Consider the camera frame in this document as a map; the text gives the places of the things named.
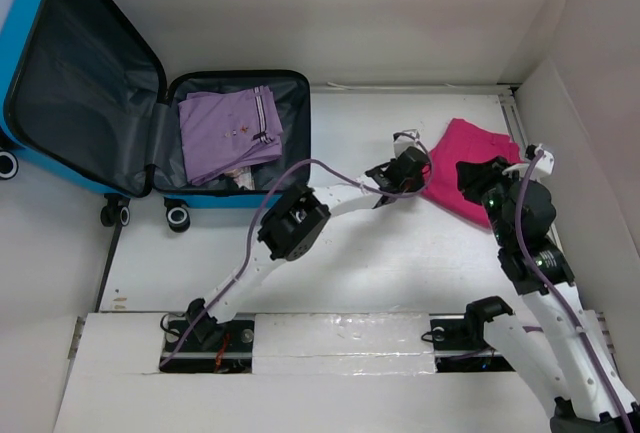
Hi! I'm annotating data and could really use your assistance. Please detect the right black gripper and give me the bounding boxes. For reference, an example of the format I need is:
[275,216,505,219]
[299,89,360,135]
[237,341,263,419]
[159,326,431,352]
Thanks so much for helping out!
[456,155,525,247]

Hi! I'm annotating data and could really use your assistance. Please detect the pink shorts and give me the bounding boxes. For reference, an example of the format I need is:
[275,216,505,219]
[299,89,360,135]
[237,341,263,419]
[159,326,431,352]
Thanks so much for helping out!
[419,117,526,230]

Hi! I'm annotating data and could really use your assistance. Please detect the purple shorts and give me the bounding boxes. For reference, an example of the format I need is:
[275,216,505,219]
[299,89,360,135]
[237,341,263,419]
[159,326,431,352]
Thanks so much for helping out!
[178,85,284,186]

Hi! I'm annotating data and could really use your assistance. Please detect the blue kids suitcase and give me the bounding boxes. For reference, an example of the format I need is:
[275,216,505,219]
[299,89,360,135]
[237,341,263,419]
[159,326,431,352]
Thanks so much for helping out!
[1,0,311,232]

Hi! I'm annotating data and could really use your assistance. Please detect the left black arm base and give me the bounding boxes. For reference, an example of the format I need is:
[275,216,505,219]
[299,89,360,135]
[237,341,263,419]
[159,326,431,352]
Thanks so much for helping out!
[159,299,255,375]

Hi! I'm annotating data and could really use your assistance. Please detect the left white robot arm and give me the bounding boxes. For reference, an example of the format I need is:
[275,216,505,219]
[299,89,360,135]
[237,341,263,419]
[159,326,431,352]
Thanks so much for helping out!
[182,146,432,350]

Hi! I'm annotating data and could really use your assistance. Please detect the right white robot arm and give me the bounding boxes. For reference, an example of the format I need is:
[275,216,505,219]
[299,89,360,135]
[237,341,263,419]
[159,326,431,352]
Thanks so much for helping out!
[456,149,639,432]

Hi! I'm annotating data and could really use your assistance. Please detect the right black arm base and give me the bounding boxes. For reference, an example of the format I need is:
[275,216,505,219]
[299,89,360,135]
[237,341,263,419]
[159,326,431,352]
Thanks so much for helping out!
[420,296,514,373]

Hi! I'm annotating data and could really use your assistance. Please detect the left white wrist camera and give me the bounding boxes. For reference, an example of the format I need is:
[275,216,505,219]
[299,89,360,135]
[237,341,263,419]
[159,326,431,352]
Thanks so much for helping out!
[393,129,420,157]

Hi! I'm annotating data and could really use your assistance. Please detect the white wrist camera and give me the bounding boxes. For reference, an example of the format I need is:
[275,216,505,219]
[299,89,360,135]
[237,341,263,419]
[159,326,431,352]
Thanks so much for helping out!
[393,129,420,157]
[525,144,555,178]

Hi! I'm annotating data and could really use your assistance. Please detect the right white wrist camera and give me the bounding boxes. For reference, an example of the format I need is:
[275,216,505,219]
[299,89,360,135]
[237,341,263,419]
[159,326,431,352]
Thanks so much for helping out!
[525,144,555,178]

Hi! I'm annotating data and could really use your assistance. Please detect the aluminium frame rail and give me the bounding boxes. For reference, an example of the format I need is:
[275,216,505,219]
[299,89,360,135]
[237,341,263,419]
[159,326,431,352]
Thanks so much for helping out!
[499,84,616,354]

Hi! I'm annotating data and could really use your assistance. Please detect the white cable tie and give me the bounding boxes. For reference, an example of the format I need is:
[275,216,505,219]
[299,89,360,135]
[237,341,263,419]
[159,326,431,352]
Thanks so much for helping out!
[326,82,361,91]

